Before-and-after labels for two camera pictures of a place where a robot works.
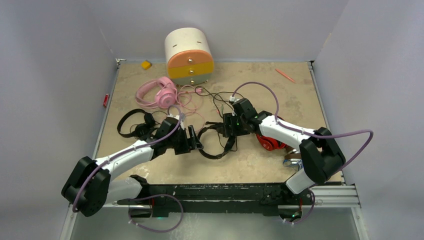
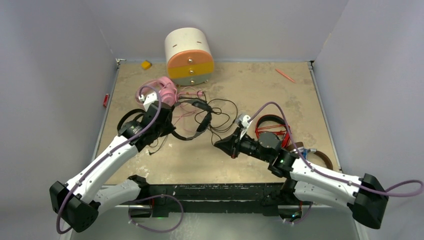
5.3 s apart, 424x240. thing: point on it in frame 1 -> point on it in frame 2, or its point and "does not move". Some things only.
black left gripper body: (180, 143) -> (165, 129)
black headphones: (199, 140) -> (205, 122)
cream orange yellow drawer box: (190, 59) does not move
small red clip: (106, 100) does not move
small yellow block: (146, 64) does not move
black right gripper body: (237, 125) -> (246, 145)
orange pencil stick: (285, 75) does not move
